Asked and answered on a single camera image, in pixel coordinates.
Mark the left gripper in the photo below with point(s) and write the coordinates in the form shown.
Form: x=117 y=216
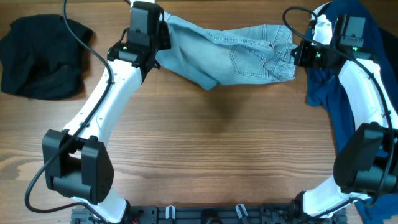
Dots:
x=164 y=39

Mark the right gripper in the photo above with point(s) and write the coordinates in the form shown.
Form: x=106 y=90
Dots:
x=300 y=54

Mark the light blue denim shorts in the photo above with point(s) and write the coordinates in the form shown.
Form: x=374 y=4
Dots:
x=254 y=55

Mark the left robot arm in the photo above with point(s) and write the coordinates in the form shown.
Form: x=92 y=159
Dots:
x=76 y=161

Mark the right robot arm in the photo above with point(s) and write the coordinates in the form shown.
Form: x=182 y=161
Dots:
x=349 y=74

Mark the dark blue t-shirt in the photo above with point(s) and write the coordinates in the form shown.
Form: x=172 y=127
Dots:
x=327 y=91

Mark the black garment at right edge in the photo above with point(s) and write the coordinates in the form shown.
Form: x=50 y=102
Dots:
x=390 y=44

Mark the black crumpled garment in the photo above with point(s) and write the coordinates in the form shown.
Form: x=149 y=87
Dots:
x=42 y=57

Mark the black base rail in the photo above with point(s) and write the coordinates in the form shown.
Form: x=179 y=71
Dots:
x=262 y=214

